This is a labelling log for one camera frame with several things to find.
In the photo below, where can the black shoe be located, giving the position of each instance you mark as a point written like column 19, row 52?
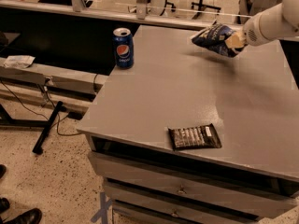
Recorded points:
column 32, row 216

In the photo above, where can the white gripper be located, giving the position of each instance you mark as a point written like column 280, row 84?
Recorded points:
column 252, row 31

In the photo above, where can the blue chip bag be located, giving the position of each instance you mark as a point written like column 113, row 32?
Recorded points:
column 213, row 38

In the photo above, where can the grey side bench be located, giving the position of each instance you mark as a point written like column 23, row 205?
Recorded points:
column 76, row 89

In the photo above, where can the black RXBAR chocolate bar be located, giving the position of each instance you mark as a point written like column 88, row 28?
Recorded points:
column 204, row 136

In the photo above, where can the blue Pepsi can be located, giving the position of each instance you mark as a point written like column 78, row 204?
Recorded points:
column 123, row 48

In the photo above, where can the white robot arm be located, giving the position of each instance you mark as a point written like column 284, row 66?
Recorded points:
column 279, row 21

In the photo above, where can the metal railing with posts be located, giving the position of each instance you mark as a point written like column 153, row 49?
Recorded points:
column 142, row 16

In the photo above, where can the black table leg stand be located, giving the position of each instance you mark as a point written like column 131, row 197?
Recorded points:
column 38, row 146

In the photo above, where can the white tissue pack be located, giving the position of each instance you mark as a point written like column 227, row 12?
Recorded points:
column 19, row 61

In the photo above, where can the grey drawer cabinet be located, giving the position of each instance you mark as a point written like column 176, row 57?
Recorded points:
column 249, row 99

